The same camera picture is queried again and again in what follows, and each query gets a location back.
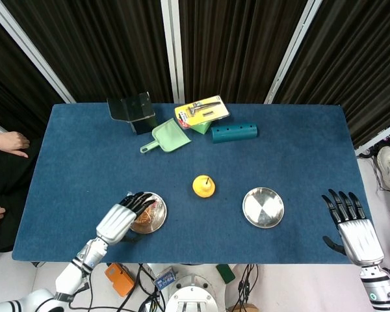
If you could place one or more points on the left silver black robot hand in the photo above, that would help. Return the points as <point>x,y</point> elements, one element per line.
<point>117,221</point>

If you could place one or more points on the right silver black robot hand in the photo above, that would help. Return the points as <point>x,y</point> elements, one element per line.
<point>360,237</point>

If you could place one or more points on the bread pastry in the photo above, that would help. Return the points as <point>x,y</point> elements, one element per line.
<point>146,217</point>

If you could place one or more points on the yellow fruit toy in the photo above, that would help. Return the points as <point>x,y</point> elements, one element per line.
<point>203,189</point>

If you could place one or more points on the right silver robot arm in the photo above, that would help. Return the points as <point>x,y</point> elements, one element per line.
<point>378,289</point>

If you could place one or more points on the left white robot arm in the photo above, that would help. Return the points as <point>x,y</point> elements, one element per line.
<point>68,279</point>

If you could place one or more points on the round stainless steel plate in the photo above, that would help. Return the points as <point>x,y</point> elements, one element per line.
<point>263,208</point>
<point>158,218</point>

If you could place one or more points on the orange handheld device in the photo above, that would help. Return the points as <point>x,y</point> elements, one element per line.
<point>120,279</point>

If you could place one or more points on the blue white labelled box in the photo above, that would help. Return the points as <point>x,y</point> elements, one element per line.
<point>166,279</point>

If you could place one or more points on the white sneaker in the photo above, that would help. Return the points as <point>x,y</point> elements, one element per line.
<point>386,165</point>

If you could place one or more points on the blue table cloth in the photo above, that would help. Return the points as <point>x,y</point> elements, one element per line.
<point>195,162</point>

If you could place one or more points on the light green plastic dustpan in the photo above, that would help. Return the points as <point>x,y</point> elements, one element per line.
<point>170,136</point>

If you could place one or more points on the white robot torso base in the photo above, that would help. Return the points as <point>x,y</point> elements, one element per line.
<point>195,294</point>

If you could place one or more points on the dark acrylic stand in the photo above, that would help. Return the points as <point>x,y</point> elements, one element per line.
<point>133,110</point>

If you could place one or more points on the black clothing of a person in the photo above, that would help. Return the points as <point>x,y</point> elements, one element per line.
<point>6,182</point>

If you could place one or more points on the dark green flat device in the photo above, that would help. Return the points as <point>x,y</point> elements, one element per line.
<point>226,273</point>

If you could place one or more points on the green cube box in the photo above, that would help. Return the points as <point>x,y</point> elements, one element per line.
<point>201,128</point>

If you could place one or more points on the razor blister pack yellow card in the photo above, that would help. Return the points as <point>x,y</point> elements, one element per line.
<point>198,112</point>

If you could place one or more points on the teal holder with holes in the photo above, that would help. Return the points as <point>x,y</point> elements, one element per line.
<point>234,133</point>

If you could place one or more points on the dark pleated curtain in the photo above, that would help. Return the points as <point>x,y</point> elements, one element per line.
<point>110,48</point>

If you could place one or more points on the white frame post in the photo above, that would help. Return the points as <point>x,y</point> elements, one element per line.
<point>29,48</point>
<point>173,48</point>
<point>289,55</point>

